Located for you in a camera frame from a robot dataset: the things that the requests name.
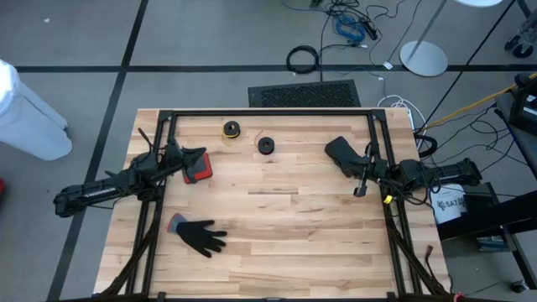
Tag brown strap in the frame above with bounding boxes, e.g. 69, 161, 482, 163
423, 244, 435, 272

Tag white bagged bin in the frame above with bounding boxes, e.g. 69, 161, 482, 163
0, 58, 73, 162

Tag blue floor cable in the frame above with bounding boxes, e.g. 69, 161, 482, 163
334, 14, 368, 43

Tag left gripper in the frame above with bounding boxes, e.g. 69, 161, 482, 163
165, 141, 208, 171

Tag black cable loop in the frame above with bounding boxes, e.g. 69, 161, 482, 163
414, 133, 439, 159

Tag white round disc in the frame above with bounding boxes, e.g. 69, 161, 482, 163
455, 0, 504, 8

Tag red cord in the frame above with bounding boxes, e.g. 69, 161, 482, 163
253, 128, 269, 155

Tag yellow floor cable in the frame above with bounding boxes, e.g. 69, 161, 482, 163
419, 71, 537, 131

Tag black electronic device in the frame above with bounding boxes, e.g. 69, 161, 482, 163
509, 71, 537, 136

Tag grey side table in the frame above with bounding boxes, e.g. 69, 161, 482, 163
494, 91, 537, 181

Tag white floor cable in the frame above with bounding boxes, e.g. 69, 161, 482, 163
377, 95, 427, 127

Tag black caster wheel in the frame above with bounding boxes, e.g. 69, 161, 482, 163
504, 16, 537, 59

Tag black box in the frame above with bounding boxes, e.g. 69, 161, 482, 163
462, 182, 501, 211

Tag coiled black floor cable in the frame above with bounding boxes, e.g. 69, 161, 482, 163
285, 44, 321, 76

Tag black aluminium frame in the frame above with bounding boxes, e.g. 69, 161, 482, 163
94, 107, 452, 302

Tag stack of books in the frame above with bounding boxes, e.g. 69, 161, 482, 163
476, 234, 511, 253

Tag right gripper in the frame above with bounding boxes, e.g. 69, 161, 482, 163
337, 143, 388, 197

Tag black glove grey cuff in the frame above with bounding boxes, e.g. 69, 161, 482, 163
166, 212, 228, 258

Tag grey round-base stand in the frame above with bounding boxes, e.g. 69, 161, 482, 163
399, 0, 449, 78

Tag black zip case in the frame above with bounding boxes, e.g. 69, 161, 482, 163
325, 136, 367, 178

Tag black floor vent grille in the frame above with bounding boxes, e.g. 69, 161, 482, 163
248, 79, 362, 108

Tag red and black pad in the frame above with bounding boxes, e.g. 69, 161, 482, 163
182, 151, 214, 185

